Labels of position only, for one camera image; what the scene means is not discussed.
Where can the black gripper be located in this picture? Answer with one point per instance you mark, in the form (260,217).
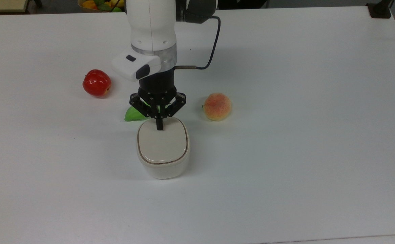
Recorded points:
(157,84)

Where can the cream garbage bin with lid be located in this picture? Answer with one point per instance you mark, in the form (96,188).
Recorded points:
(163,149)

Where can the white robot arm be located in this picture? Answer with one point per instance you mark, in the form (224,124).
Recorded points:
(153,30)

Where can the green cucumber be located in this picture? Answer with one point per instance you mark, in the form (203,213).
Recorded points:
(132,115)

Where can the orange pink peach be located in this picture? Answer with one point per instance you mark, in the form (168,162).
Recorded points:
(217,107)

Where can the red apple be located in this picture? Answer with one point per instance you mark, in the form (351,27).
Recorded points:
(96,83)

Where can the basket of fruit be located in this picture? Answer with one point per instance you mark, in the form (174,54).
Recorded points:
(102,5)

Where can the wooden cabinet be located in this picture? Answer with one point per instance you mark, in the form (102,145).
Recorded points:
(2,5)

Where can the black clamp stand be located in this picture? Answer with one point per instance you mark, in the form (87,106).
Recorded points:
(380,8)

